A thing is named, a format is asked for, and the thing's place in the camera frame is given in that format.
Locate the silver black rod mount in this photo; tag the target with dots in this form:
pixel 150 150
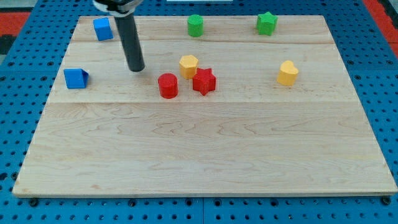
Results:
pixel 117 8

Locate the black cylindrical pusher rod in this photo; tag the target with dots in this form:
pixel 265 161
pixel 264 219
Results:
pixel 130 42

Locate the yellow hexagon block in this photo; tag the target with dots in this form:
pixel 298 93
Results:
pixel 188 66

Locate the blue cube block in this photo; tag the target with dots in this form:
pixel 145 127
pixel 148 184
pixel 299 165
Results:
pixel 102 29

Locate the green cylinder block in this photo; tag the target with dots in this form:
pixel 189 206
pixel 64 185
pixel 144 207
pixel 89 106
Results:
pixel 195 24

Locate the red cylinder block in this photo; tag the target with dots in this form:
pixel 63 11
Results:
pixel 168 85

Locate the blue triangular prism block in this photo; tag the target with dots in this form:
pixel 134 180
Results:
pixel 76 78

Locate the red star block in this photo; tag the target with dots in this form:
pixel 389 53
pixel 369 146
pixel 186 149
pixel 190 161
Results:
pixel 204 81

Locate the green star block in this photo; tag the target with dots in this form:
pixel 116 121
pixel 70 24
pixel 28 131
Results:
pixel 266 23

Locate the light wooden board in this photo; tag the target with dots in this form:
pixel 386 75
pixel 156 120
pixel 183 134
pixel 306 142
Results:
pixel 251 137

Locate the yellow heart block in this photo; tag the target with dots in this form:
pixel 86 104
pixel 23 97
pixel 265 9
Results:
pixel 287 73

